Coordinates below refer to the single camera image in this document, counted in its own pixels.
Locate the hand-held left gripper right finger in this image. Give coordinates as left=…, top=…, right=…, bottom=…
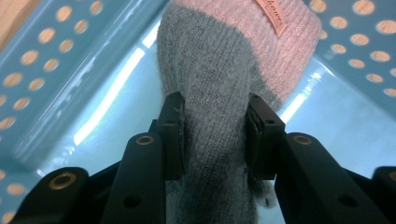
left=245, top=92, right=287, bottom=182

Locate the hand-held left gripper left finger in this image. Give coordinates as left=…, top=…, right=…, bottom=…
left=154, top=91, right=187, bottom=182

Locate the grey pink fingerless knit glove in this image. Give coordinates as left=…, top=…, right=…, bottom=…
left=156, top=0, right=323, bottom=224

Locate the blue plastic perforated basket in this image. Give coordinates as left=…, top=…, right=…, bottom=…
left=0, top=0, right=396, bottom=224

